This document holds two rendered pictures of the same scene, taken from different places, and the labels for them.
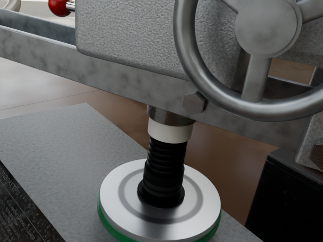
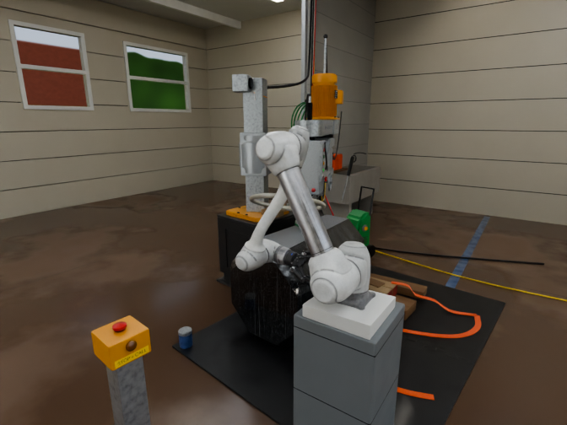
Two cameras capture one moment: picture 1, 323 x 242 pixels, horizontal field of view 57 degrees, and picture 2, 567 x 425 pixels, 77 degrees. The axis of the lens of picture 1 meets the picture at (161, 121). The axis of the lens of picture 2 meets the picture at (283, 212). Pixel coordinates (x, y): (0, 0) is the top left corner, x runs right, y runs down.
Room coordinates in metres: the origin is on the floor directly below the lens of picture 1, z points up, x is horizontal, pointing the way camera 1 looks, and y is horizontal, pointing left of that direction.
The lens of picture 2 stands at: (0.93, 2.78, 1.67)
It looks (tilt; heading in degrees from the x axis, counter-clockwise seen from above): 15 degrees down; 264
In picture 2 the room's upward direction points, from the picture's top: straight up
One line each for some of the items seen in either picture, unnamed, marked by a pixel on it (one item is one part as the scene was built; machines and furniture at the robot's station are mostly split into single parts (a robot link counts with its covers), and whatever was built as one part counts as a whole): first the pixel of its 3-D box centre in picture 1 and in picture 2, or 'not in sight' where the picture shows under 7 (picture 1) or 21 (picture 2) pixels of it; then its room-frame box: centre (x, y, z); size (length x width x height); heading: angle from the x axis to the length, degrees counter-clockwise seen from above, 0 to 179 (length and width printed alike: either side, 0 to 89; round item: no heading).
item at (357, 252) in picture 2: not in sight; (352, 265); (0.45, 1.30, 1.02); 0.18 x 0.16 x 0.22; 52
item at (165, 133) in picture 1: (170, 122); not in sight; (0.42, -0.02, 1.00); 0.07 x 0.07 x 0.04
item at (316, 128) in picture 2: not in sight; (317, 129); (0.28, -0.34, 1.60); 0.96 x 0.25 x 0.17; 68
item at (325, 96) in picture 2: not in sight; (325, 97); (0.16, -0.62, 1.88); 0.31 x 0.28 x 0.40; 158
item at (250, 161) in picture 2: not in sight; (276, 154); (0.61, -0.72, 1.34); 0.74 x 0.34 x 0.25; 168
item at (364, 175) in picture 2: not in sight; (348, 194); (-0.86, -3.10, 0.43); 1.30 x 0.62 x 0.86; 49
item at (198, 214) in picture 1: (160, 194); not in sight; (0.42, -0.02, 0.85); 0.21 x 0.21 x 0.01
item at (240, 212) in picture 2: not in sight; (257, 211); (0.80, -0.77, 0.76); 0.49 x 0.49 x 0.05; 43
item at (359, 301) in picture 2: not in sight; (353, 291); (0.43, 1.28, 0.88); 0.22 x 0.18 x 0.06; 52
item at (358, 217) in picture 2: not in sight; (357, 223); (-0.45, -1.33, 0.43); 0.35 x 0.35 x 0.87; 28
